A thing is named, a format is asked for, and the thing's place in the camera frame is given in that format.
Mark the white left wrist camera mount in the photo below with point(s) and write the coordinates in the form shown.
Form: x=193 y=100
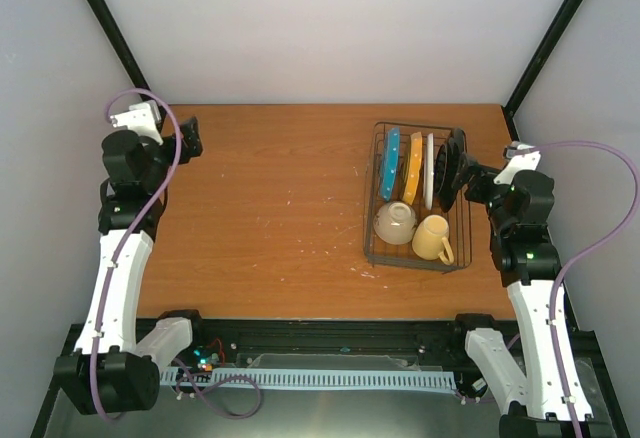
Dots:
x=143 y=118

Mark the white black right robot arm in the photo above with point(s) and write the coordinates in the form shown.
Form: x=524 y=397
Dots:
x=543 y=396

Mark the teal polka dot plate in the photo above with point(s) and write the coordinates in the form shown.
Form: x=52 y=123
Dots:
x=389 y=164

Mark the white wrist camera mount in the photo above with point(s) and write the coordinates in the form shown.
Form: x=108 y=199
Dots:
x=519 y=156
x=143 y=118

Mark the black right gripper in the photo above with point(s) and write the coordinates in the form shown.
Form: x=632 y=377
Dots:
x=465 y=174

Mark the black striped plate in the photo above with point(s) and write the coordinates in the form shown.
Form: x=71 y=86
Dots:
x=446 y=165

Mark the black aluminium frame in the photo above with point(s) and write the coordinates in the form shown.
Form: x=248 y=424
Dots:
x=320 y=335

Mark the orange polka dot plate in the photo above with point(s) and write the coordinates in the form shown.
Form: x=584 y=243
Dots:
x=412 y=167

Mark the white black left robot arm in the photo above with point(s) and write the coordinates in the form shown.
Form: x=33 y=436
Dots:
x=110 y=371

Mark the yellow ceramic mug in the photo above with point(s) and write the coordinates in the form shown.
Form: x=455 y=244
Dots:
x=431 y=240

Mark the white blue striped plate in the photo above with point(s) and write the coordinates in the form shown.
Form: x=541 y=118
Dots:
x=428 y=172

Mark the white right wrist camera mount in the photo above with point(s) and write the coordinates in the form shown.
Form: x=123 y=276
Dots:
x=519 y=156

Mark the white slotted cable duct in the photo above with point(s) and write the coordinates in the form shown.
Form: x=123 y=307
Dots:
x=339 y=380

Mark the metal floor plate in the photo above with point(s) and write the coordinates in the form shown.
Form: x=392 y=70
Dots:
x=233 y=412

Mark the cream ceramic bowl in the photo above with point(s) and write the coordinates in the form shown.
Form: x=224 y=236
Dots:
x=395 y=223

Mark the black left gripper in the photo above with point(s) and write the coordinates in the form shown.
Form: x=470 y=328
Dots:
x=190 y=139

